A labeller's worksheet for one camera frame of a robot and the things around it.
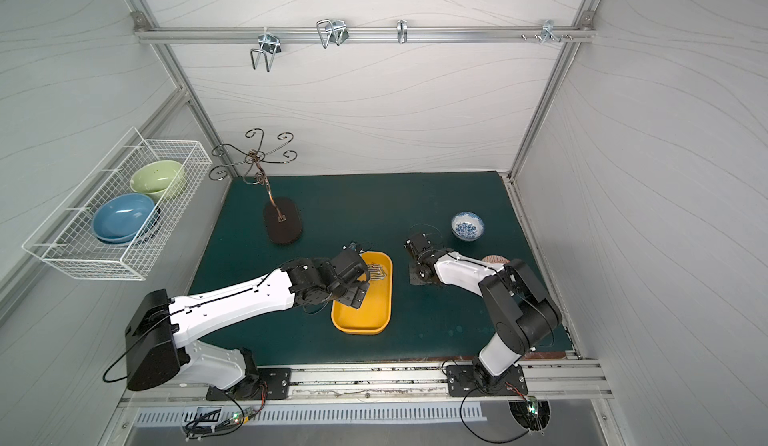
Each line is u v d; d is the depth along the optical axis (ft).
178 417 2.30
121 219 2.10
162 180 2.39
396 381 2.47
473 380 2.40
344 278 1.96
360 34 2.54
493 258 3.02
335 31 2.49
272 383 2.42
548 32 2.51
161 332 1.32
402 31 2.56
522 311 1.50
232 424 2.22
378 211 3.40
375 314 2.83
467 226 3.42
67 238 1.89
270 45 2.57
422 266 2.22
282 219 3.43
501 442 2.21
